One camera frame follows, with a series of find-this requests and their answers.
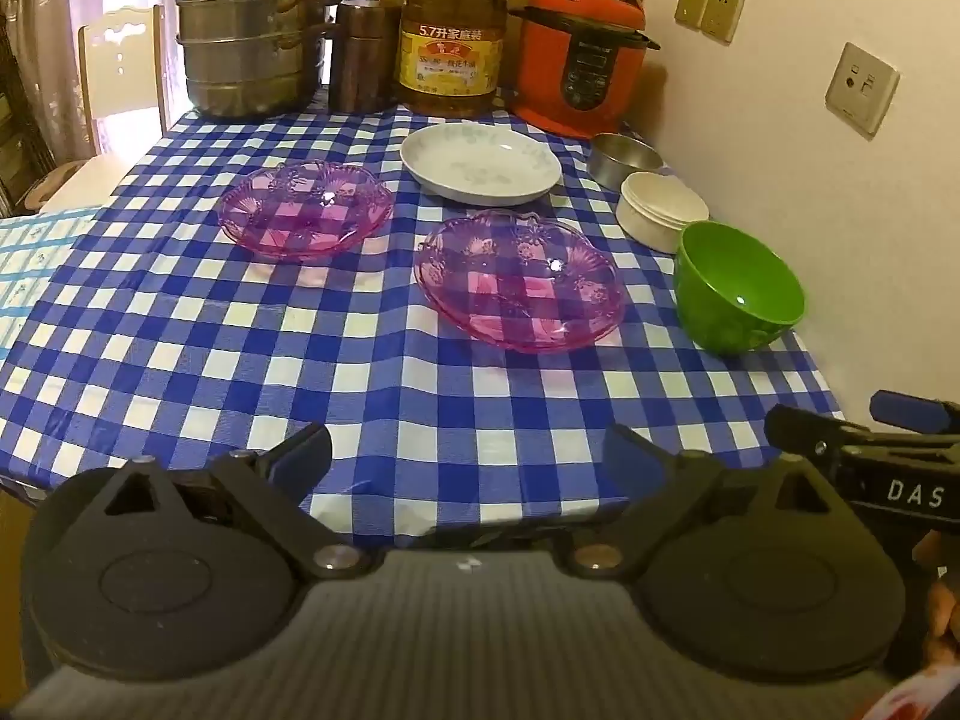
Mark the stainless steel bowl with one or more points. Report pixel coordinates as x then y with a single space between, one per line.
622 157

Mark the cooking oil bottle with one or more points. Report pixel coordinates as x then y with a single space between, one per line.
454 37

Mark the green plastic bowl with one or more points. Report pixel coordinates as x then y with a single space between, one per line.
739 292

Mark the cream wooden chair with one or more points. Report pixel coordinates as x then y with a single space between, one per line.
124 75

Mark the pink glass plate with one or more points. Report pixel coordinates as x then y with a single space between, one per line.
304 214
517 285

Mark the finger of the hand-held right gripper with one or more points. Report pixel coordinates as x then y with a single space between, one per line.
911 411
814 435

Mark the red and white garment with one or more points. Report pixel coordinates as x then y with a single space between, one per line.
915 697

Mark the light blue patterned cloth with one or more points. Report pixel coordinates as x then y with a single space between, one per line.
37 270

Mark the white wall socket plate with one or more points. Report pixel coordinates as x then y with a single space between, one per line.
862 90

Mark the white ceramic plate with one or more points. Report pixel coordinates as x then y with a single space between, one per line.
480 165

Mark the brown metal canister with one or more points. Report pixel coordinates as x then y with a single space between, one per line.
364 56

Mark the blue white checkered tablecloth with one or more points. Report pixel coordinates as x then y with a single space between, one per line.
225 360

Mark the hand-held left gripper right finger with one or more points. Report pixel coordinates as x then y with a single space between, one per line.
639 465

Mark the white plastic bowl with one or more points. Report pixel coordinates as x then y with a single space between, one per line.
660 206

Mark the person's right hand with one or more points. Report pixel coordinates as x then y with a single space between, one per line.
946 615

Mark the stainless steel steamer pot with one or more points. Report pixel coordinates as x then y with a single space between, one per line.
251 37

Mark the red electric pressure cooker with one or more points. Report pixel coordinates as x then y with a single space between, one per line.
577 60

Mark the dark wooden chair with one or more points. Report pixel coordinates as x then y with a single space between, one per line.
19 127

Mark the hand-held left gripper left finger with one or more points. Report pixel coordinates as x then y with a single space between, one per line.
291 465

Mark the beige wall socket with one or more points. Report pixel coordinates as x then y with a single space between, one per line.
691 1
724 13

